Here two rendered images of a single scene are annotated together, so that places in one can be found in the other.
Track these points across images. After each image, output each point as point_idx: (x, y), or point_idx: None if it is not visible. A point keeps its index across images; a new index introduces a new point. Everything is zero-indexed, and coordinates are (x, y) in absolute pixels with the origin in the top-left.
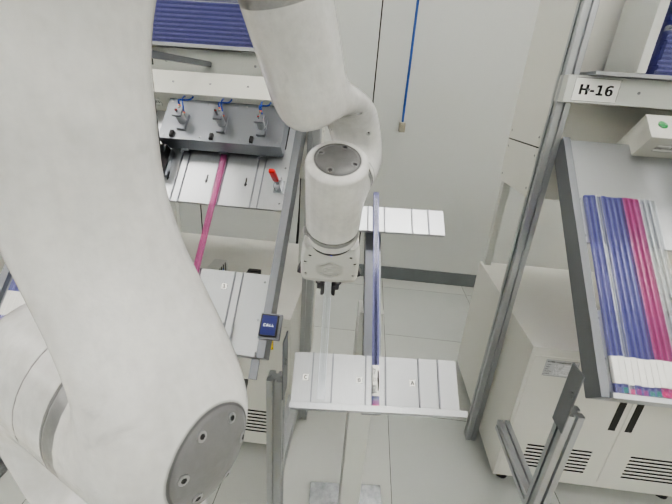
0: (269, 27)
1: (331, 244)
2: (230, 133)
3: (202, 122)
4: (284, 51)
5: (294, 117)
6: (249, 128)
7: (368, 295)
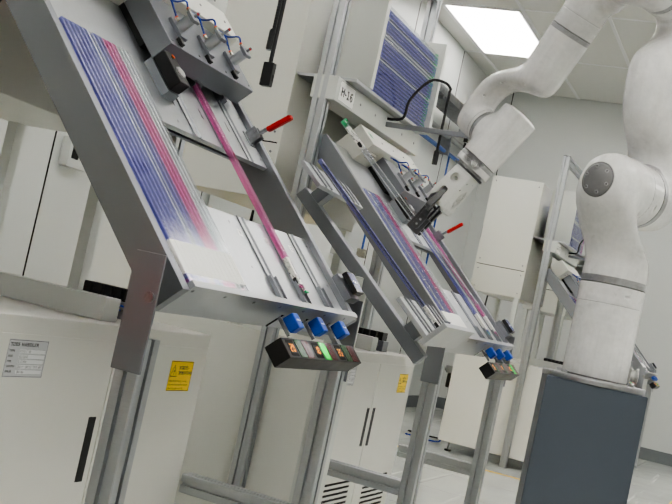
0: (580, 52)
1: (493, 172)
2: (215, 60)
3: (188, 36)
4: (575, 62)
5: (553, 89)
6: (222, 59)
7: (358, 261)
